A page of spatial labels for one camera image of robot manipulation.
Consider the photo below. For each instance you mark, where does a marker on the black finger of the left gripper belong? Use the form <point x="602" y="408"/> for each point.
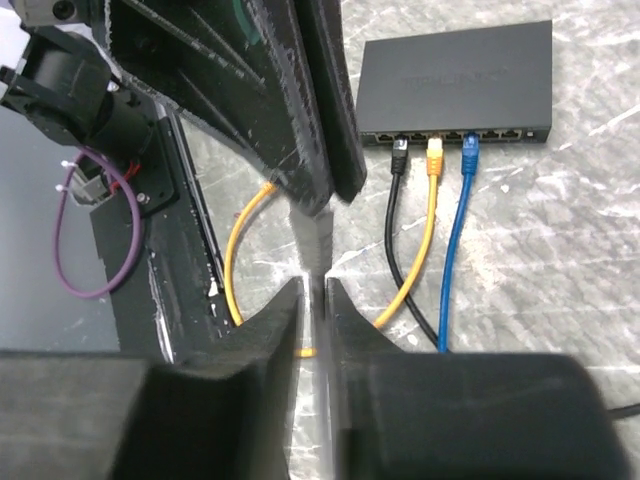
<point x="321" y="27"/>
<point x="237" y="71"/>

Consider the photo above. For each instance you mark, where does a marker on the black network switch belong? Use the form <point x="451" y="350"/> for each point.
<point x="494" y="81"/>

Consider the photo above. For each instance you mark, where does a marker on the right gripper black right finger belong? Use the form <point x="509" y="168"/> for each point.
<point x="406" y="415"/>

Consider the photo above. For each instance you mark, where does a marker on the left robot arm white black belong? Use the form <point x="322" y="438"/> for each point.
<point x="62" y="87"/>

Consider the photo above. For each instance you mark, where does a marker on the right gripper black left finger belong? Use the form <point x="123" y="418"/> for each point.
<point x="222" y="415"/>

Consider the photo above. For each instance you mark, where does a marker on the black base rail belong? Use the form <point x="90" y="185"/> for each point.
<point x="171" y="306"/>

